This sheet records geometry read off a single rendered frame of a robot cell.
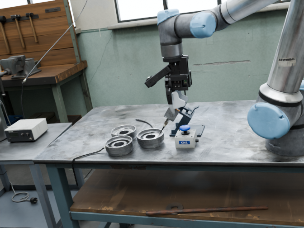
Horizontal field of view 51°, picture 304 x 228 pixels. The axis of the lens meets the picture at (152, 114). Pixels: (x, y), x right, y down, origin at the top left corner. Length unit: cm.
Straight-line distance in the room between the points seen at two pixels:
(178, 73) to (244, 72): 168
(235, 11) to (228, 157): 47
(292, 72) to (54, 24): 240
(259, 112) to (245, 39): 181
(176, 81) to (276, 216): 59
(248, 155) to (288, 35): 43
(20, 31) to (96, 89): 84
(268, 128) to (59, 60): 239
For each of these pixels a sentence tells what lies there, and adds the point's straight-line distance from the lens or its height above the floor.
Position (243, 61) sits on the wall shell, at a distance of 274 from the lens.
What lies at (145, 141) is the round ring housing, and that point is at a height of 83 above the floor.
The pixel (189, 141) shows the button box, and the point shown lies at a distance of 117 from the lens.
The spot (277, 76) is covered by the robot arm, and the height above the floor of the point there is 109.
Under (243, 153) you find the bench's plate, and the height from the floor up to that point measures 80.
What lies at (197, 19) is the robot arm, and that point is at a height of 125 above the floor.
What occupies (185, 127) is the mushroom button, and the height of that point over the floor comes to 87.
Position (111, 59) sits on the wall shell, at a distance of 296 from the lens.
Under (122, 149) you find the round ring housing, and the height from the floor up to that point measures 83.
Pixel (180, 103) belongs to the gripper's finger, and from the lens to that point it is 114.
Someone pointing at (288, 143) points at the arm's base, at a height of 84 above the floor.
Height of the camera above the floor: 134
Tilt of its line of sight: 20 degrees down
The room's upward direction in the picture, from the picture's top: 8 degrees counter-clockwise
